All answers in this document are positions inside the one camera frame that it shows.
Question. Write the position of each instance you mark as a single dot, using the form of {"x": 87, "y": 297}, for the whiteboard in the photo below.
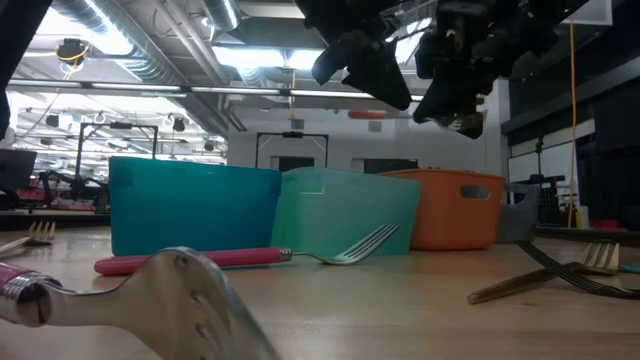
{"x": 525, "y": 167}

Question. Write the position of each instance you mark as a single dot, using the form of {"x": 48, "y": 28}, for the orange plastic bin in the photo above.
{"x": 445, "y": 220}

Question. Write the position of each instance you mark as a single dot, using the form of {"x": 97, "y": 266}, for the black equipment rack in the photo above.
{"x": 550, "y": 200}

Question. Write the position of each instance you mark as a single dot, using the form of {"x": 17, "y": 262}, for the black gantry frame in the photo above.
{"x": 120, "y": 125}
{"x": 292, "y": 134}

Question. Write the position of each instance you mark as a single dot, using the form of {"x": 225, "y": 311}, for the black background robot arm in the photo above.
{"x": 75, "y": 187}

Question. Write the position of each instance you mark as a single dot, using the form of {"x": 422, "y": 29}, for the teal plastic bin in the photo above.
{"x": 340, "y": 210}

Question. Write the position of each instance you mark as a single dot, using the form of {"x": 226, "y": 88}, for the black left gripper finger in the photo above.
{"x": 332, "y": 62}
{"x": 380, "y": 75}

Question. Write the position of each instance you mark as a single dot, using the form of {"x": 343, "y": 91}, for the grey plastic bin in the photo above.
{"x": 520, "y": 220}

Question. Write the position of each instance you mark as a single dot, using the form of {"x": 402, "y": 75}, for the red box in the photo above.
{"x": 605, "y": 224}

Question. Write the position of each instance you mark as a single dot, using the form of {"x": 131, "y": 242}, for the grey wall vent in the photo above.
{"x": 375, "y": 126}
{"x": 297, "y": 124}

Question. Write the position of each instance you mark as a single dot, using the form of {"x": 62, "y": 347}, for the dark doorway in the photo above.
{"x": 295, "y": 164}

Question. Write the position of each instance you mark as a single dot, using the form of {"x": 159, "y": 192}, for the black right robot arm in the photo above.
{"x": 540, "y": 20}

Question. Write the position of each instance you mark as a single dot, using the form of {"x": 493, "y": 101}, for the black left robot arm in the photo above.
{"x": 17, "y": 40}

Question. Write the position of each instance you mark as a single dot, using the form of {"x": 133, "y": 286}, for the black monitor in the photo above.
{"x": 17, "y": 170}

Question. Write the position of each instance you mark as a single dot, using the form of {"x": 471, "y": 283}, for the silver spiral ceiling duct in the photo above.
{"x": 222, "y": 12}
{"x": 150, "y": 70}

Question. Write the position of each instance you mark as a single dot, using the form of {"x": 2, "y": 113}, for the black light stand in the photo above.
{"x": 539, "y": 155}

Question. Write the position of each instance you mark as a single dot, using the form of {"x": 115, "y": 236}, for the dark wall window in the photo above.
{"x": 390, "y": 166}

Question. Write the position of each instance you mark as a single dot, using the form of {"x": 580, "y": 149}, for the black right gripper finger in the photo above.
{"x": 460, "y": 107}
{"x": 432, "y": 57}

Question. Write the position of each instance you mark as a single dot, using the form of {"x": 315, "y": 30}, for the blue plastic bin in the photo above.
{"x": 190, "y": 210}

